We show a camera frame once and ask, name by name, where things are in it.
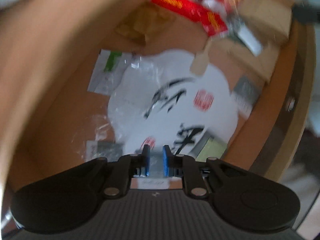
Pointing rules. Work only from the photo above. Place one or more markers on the white calligraphy paper fan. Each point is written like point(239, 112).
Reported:
point(186, 108)

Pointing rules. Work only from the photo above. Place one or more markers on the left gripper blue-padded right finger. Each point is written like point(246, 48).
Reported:
point(187, 169)

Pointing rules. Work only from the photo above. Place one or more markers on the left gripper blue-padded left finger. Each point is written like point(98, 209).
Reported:
point(120, 173)

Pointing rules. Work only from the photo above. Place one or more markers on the grey sachet packet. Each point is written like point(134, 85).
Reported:
point(245, 94)

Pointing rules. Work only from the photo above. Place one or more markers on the clear plastic wrapper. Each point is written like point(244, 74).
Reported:
point(133, 96)

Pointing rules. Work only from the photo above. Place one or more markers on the white green sachet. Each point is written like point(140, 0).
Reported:
point(108, 71)

